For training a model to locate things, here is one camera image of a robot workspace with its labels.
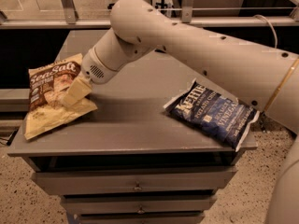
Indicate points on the brown sea salt chip bag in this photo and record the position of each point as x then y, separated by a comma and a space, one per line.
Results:
48, 86

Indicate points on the grey drawer cabinet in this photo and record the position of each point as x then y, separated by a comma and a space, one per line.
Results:
130, 130

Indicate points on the cabinet drawer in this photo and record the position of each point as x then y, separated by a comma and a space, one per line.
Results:
138, 204
134, 181
162, 218

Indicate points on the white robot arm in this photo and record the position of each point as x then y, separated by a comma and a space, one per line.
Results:
264, 77

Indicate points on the bottom cabinet drawer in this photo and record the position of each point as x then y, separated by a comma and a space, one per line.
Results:
162, 218

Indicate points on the middle cabinet drawer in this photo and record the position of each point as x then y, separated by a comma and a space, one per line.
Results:
138, 204

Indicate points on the metal railing frame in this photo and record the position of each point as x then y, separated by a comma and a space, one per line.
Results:
17, 14

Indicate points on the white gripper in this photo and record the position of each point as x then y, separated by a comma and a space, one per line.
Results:
92, 66

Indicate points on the top cabinet drawer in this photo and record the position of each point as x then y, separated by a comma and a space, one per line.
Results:
134, 181

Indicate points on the blue Kettle chip bag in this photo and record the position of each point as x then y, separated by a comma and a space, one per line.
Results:
212, 113

